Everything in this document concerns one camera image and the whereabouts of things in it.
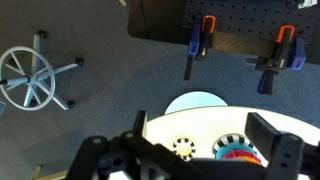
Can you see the black perforated workbench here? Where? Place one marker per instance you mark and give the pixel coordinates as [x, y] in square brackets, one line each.
[240, 16]

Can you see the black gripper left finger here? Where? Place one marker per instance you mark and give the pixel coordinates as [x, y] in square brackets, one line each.
[140, 123]

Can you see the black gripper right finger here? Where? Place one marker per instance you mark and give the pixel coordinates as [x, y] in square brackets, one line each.
[263, 133]

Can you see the blue orange bar clamp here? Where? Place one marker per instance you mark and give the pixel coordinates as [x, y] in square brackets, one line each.
[195, 43]
[296, 55]

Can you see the grey stool base with footring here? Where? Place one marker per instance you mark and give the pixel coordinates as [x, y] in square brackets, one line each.
[31, 80]

